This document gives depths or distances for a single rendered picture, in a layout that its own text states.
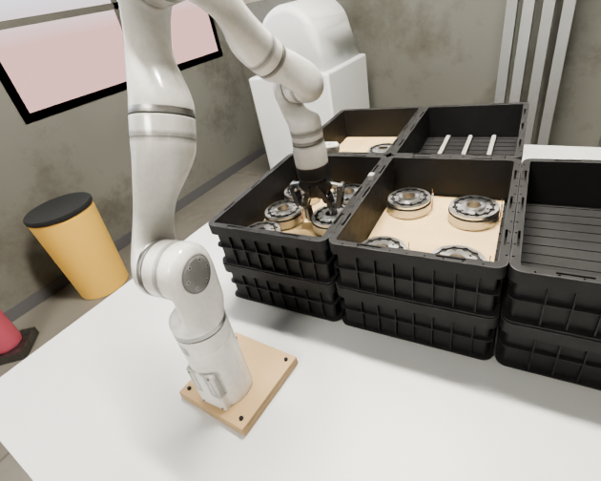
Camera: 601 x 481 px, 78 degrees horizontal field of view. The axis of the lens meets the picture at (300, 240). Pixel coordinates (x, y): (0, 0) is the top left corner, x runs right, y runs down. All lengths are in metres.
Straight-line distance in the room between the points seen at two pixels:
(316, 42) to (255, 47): 1.83
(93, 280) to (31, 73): 1.20
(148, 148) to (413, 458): 0.60
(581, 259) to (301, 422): 0.58
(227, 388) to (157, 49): 0.55
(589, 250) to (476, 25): 2.14
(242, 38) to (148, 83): 0.18
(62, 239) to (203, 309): 1.83
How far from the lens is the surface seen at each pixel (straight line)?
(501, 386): 0.78
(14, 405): 1.08
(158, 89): 0.57
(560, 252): 0.86
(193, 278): 0.57
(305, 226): 0.94
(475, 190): 1.00
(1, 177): 2.68
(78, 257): 2.44
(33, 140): 2.72
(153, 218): 0.60
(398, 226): 0.90
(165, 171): 0.57
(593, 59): 2.82
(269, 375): 0.77
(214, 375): 0.69
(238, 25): 0.66
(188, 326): 0.60
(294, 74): 0.75
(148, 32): 0.63
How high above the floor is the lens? 1.32
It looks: 33 degrees down
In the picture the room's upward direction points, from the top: 12 degrees counter-clockwise
